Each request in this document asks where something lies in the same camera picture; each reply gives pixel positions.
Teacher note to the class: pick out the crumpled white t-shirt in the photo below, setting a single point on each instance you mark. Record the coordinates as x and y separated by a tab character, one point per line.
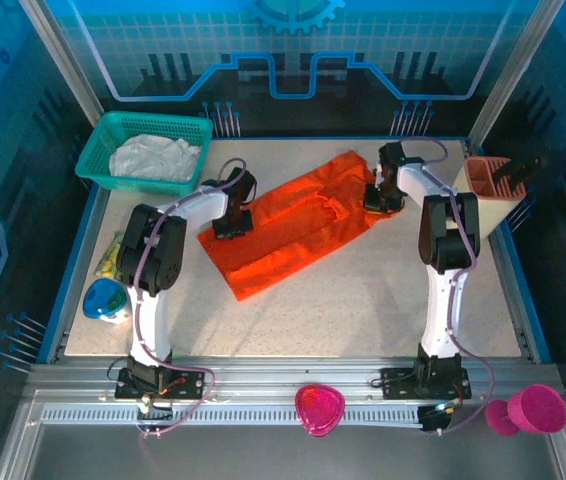
155	157

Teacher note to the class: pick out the green plastic basket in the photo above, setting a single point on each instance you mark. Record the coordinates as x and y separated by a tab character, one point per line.
103	135

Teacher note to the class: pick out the orange t-shirt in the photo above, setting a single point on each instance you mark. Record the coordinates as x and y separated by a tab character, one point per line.
288	225

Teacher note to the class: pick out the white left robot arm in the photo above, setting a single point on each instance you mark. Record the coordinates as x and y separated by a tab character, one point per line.
150	320

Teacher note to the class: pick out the beige holder with pink insert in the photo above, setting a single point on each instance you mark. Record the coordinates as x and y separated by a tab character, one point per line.
495	205

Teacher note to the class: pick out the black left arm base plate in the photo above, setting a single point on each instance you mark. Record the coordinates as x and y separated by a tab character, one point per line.
190	382

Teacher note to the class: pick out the aluminium frame post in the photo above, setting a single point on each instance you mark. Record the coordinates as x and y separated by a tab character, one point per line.
518	65
63	55

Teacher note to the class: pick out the blue green toy container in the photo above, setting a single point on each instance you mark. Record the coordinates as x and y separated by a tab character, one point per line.
105	300

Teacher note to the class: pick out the pink heart-shaped bowl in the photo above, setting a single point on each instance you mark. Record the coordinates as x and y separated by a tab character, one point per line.
319	407

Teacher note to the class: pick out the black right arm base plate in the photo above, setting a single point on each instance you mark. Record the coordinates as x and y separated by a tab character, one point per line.
395	382

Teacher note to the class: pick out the black tool in holder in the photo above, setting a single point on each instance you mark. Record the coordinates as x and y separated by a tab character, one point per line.
515	172

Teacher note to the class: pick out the pink goblet cup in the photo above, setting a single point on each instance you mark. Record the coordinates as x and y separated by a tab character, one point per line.
538	407

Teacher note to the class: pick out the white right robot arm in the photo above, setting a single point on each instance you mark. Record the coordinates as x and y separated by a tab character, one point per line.
443	310

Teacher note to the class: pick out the yellow snack bag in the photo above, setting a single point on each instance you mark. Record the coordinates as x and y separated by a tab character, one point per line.
108	260

